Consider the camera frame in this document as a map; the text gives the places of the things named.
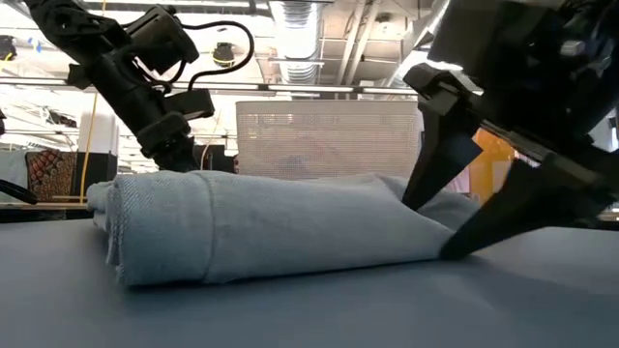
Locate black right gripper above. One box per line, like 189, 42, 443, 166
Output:
400, 0, 619, 263

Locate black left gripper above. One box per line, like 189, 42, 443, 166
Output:
66, 44, 217, 174

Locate light blue denim jeans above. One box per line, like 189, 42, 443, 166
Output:
86, 169, 483, 288

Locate white plastic laundry bin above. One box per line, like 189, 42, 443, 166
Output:
235, 100, 423, 181

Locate orange spray bottle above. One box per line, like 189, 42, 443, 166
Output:
462, 127, 517, 205

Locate black and white pillar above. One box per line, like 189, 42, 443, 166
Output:
72, 112, 121, 197

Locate patterned red fabric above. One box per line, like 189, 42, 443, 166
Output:
24, 150, 78, 203

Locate long ceiling light bar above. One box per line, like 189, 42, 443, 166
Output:
0, 75, 422, 98

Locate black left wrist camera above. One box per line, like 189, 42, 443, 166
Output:
122, 4, 201, 76

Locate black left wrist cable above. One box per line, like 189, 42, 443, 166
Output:
120, 19, 256, 94

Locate silver ceiling air duct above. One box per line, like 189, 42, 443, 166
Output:
268, 0, 324, 86

